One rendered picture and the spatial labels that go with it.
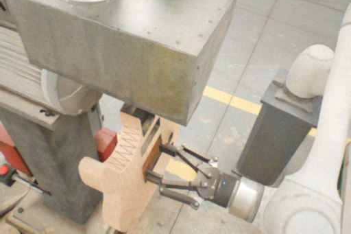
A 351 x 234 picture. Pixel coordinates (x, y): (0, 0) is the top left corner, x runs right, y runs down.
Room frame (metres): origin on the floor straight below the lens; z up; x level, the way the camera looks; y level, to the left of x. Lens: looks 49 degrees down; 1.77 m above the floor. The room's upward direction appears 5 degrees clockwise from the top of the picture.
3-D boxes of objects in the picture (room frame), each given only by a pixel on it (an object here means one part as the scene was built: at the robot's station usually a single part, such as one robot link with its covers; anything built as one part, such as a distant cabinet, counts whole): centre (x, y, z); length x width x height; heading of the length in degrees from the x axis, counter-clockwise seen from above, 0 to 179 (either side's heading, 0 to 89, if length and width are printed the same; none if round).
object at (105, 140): (0.77, 0.37, 0.49); 0.25 x 0.12 x 0.37; 69
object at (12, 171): (0.57, 0.62, 0.46); 0.25 x 0.07 x 0.08; 69
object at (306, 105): (1.04, -0.58, 0.73); 0.22 x 0.18 x 0.06; 61
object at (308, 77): (1.02, -0.60, 0.87); 0.18 x 0.16 x 0.22; 64
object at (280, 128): (1.03, -0.59, 0.35); 0.28 x 0.28 x 0.70; 61
